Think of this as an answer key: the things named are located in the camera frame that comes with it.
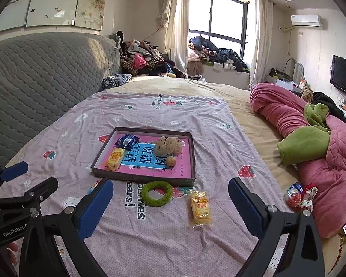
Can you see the glass wall painting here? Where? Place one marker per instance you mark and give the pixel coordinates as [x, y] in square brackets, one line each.
[60, 3]

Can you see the red white patterned scrunchie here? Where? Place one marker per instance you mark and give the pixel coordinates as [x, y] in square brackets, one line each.
[309, 196]

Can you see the white air conditioner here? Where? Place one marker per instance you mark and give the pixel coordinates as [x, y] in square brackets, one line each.
[305, 21]

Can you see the pink quilt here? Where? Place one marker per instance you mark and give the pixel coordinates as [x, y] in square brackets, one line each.
[279, 109]

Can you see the black framed window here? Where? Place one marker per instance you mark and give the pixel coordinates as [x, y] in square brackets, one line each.
[219, 17]

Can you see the white arched frame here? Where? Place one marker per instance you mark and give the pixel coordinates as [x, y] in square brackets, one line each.
[301, 67]

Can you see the dark blue patterned cloth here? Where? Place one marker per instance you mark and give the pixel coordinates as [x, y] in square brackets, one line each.
[115, 81]

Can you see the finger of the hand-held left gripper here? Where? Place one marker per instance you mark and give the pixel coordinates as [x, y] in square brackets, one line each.
[43, 186]
[14, 170]

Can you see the black garment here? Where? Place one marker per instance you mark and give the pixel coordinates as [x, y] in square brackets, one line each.
[325, 99]

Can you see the green blanket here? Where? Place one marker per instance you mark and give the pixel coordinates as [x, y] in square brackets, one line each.
[302, 144]

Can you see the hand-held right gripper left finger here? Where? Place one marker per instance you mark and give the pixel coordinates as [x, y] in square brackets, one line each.
[95, 207]

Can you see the walnut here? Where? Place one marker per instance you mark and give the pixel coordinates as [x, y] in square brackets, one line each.
[171, 161]

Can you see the white red blue egg toy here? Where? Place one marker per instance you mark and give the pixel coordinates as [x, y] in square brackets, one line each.
[92, 187]

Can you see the blue snack packet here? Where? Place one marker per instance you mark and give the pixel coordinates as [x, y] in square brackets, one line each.
[127, 141]

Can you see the pink printed bedsheet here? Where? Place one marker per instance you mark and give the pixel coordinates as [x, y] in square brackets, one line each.
[190, 115]

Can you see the beige mesh bath sponge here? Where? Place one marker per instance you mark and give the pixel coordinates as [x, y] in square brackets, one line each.
[167, 145]

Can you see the person's left hand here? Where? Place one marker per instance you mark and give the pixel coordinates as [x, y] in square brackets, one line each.
[12, 251]

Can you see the shallow dark cardboard box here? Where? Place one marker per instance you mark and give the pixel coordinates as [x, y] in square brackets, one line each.
[144, 179]

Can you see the red white snack wrapper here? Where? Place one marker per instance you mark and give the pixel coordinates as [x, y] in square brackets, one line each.
[293, 196]

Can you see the beige bed sheet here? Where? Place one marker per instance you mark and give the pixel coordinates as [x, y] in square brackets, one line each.
[256, 115]

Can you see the black bag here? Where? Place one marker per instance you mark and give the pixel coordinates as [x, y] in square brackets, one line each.
[279, 75]

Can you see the grey quilted headboard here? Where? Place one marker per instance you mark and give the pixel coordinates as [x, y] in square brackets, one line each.
[46, 78]

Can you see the pile of clothes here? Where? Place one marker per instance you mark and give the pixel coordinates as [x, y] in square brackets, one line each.
[144, 57]

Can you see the pink and blue book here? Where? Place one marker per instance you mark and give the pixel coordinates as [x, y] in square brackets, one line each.
[150, 161]

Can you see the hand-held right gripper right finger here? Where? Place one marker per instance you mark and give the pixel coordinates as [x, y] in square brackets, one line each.
[246, 207]

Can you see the black television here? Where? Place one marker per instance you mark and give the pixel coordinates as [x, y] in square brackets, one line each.
[344, 75]

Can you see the yellow cake packet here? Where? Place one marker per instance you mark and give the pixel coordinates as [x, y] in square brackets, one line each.
[201, 207]
[115, 158]

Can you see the cream curtain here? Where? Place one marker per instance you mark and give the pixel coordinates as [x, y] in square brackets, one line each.
[261, 40]
[176, 28]

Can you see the clothes heap on windowsill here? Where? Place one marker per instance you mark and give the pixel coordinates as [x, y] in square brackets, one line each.
[219, 54]

